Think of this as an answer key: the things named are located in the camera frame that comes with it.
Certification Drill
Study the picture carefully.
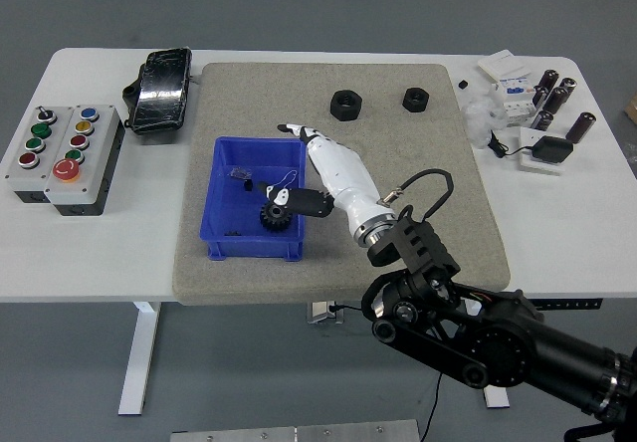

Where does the large black hex nut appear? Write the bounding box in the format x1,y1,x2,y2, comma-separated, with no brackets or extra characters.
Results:
327,89,363,122

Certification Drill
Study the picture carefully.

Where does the white switch plate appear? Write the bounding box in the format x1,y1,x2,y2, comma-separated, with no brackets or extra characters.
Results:
476,49,530,81

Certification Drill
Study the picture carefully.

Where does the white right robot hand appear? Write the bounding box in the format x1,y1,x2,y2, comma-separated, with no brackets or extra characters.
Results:
256,121,398,238

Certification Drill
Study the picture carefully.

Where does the white circuit breaker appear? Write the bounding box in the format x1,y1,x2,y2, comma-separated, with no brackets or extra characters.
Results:
490,74,541,127

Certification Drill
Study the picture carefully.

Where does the black table control panel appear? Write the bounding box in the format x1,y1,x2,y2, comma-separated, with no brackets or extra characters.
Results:
531,298,603,311

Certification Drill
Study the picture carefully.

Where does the grey box with selector switch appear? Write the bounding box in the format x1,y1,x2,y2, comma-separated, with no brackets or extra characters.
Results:
3,105,76,206

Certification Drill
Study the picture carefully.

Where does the silver power socket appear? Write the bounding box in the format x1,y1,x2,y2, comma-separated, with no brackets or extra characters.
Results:
306,301,345,325

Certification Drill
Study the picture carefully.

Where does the thin white wire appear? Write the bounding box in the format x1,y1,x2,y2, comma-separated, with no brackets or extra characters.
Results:
266,168,299,189

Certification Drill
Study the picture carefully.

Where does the black adapter cord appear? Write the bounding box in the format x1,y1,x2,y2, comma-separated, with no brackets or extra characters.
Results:
485,129,536,159

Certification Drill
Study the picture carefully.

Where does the grey metal plate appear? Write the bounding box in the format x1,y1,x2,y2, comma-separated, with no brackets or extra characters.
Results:
169,418,422,442

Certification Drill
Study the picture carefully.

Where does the black wrapped device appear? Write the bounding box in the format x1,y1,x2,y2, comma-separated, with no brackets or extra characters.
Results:
121,46,194,137

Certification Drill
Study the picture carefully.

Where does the crumpled clear plastic bag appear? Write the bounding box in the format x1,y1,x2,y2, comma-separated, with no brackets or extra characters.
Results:
460,91,509,149

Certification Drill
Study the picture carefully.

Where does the black gear wheel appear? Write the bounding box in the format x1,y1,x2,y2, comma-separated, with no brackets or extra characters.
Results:
258,200,295,234

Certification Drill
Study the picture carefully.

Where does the grey box with emergency stop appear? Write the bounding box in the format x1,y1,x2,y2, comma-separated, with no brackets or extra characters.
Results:
43,104,126,217

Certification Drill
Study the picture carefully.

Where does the black power cable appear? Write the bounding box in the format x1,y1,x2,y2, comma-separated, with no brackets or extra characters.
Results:
331,304,445,442

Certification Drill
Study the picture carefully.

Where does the small black hex nut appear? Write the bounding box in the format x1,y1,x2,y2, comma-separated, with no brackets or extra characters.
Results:
401,87,432,113

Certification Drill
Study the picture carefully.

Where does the white square plate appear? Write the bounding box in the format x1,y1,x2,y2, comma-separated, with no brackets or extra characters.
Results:
517,126,573,177

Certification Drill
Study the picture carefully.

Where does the white table leg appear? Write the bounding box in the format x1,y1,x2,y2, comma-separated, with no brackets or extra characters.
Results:
117,301,163,417
483,384,512,409

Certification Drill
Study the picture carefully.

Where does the blue plastic bin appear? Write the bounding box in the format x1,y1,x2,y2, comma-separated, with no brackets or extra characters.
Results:
198,135,308,263

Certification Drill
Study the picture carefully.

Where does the grey-brown foam mat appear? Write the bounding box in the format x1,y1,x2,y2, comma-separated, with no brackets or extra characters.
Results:
171,62,513,308

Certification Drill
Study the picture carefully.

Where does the black power adapter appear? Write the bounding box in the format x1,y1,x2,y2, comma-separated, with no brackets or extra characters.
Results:
531,135,575,165

